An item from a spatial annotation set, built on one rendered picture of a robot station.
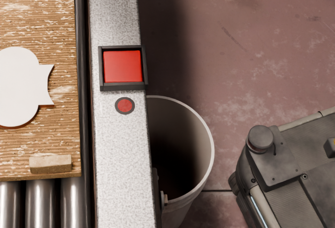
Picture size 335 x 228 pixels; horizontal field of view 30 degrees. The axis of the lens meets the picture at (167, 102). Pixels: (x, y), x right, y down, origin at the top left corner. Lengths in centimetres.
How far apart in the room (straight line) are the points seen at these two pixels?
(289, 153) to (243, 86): 48
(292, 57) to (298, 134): 50
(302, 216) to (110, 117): 85
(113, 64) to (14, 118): 18
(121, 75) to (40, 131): 16
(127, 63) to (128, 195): 22
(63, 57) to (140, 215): 28
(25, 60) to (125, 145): 20
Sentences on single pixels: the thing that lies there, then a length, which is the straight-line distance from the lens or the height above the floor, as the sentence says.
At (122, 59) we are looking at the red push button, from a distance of 100.
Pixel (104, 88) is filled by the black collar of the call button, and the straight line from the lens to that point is 98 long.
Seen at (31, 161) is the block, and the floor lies 96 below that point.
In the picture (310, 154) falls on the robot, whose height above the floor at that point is 24.
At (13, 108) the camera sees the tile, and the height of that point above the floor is 95.
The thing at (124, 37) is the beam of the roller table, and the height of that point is 91.
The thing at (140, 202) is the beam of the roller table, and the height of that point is 91.
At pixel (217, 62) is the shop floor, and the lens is 215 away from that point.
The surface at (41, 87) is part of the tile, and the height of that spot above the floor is 95.
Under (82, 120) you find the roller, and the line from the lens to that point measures 96.
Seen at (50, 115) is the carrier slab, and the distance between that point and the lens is 94.
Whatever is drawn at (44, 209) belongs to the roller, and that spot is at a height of 92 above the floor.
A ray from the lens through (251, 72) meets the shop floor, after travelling 215.
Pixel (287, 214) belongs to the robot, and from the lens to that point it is 168.
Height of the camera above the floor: 176
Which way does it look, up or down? 60 degrees down
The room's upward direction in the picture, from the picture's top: 10 degrees clockwise
